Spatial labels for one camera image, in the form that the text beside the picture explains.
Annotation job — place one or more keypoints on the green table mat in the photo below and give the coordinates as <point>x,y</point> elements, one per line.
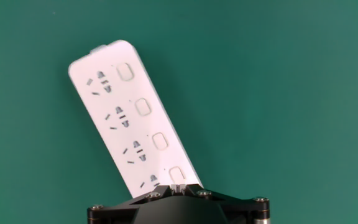
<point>275,93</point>

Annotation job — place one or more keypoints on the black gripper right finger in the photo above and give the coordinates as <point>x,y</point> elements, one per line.
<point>247,211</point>

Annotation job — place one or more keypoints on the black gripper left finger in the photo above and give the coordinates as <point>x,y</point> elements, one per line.
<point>117,213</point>

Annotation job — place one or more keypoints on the white four-socket power strip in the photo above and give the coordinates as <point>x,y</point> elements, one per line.
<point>120,124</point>

